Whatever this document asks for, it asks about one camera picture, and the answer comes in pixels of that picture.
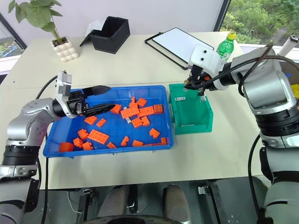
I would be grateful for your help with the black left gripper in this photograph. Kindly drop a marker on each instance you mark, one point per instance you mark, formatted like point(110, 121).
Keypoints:
point(75, 102)

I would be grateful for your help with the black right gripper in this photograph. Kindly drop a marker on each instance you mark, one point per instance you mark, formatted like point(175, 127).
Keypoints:
point(203, 80)

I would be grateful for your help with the small silver battery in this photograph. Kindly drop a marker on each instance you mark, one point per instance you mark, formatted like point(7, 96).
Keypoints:
point(186, 81)
point(203, 99)
point(128, 120)

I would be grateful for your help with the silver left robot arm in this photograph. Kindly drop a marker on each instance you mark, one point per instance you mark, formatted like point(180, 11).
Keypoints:
point(32, 109)

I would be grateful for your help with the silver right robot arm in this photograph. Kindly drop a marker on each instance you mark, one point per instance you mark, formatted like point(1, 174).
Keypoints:
point(268, 79)

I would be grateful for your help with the blue plastic bin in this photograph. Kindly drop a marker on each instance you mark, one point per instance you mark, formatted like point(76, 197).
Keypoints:
point(109, 130)

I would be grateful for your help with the green plastic bin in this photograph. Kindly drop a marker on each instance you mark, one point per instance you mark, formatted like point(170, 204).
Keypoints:
point(194, 116)

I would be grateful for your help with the large orange toy brick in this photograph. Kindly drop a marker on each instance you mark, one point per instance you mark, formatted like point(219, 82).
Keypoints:
point(129, 113)
point(98, 136)

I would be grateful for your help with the black framed white board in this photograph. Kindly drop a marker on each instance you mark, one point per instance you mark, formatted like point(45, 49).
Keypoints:
point(180, 46)

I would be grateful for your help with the green bottle yellow cap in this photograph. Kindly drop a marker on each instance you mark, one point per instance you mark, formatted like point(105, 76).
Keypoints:
point(225, 49)

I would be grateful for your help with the long orange toy brick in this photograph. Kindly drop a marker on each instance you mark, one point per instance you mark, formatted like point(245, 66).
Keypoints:
point(146, 111)

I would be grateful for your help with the orange toy cylinder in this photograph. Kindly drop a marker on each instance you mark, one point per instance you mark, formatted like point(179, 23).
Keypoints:
point(66, 147)

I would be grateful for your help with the white bubble plant pot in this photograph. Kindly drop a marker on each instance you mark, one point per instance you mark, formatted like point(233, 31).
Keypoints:
point(66, 51)

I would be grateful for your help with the black box lid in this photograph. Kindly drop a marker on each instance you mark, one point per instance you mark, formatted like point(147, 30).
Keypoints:
point(86, 38)

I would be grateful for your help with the black open box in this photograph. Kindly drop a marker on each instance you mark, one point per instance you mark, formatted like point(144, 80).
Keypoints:
point(112, 35)

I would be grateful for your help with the white crumpled plastic wrap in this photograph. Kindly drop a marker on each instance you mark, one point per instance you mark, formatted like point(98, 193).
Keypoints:
point(94, 25)

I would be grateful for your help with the silver table clamp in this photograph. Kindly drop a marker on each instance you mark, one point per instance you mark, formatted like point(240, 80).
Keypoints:
point(87, 191)
point(202, 190)

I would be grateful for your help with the white cylinder tube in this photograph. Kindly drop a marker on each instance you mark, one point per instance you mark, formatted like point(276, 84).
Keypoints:
point(288, 45)

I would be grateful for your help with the yellow toy block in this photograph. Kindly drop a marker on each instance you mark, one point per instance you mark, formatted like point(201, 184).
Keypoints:
point(295, 90)

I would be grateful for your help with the grey rounded robot leg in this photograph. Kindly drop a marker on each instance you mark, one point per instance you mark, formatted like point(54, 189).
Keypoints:
point(114, 203)
point(175, 203)

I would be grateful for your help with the black table leg bar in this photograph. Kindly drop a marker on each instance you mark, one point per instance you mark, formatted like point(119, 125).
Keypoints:
point(217, 204)
point(83, 206)

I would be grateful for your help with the green leafy plant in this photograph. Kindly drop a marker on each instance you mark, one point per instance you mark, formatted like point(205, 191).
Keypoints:
point(35, 11)

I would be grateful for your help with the black rounded robot torso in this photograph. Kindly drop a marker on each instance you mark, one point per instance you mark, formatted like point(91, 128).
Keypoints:
point(133, 219)

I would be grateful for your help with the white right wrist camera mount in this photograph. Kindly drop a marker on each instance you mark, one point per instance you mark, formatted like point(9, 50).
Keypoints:
point(205, 58)

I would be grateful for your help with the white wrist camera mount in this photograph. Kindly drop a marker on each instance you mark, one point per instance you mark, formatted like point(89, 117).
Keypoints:
point(62, 81)
point(205, 58)

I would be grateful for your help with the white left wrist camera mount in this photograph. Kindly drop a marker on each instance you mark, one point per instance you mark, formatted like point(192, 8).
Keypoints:
point(62, 81)

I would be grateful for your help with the black window frame post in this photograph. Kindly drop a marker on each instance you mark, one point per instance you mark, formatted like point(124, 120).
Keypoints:
point(223, 14)

